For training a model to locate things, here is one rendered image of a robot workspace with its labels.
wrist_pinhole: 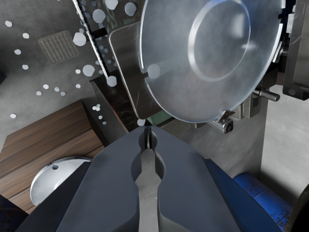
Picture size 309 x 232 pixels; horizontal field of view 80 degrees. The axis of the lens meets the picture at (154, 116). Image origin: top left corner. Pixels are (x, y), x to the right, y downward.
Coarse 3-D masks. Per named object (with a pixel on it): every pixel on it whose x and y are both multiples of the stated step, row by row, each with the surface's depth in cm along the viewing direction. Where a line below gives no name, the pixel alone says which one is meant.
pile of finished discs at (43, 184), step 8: (56, 160) 73; (64, 160) 72; (72, 160) 74; (80, 160) 75; (88, 160) 76; (48, 168) 71; (56, 168) 73; (64, 168) 74; (72, 168) 75; (40, 176) 71; (48, 176) 72; (56, 176) 73; (64, 176) 75; (32, 184) 71; (40, 184) 72; (48, 184) 73; (56, 184) 75; (32, 192) 72; (40, 192) 73; (48, 192) 75; (32, 200) 73; (40, 200) 75
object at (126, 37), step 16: (112, 32) 23; (128, 32) 24; (112, 48) 24; (128, 48) 24; (128, 64) 25; (128, 80) 26; (144, 80) 27; (128, 96) 28; (144, 96) 29; (144, 112) 30
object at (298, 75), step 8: (304, 16) 20; (304, 24) 20; (304, 32) 21; (304, 40) 21; (304, 48) 21; (304, 56) 22; (296, 64) 23; (304, 64) 22; (296, 72) 23; (304, 72) 22; (296, 80) 24; (304, 80) 23; (304, 88) 26
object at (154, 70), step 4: (152, 64) 27; (156, 64) 27; (148, 68) 27; (152, 68) 27; (156, 68) 27; (148, 72) 27; (152, 72) 27; (156, 72) 28; (152, 76) 28; (156, 76) 28
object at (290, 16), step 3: (294, 6) 29; (294, 9) 29; (288, 15) 29; (291, 15) 29; (288, 18) 29; (291, 18) 29; (288, 21) 30; (291, 21) 29; (288, 24) 30; (291, 24) 29; (288, 27) 30; (291, 27) 30; (288, 30) 30; (291, 30) 30
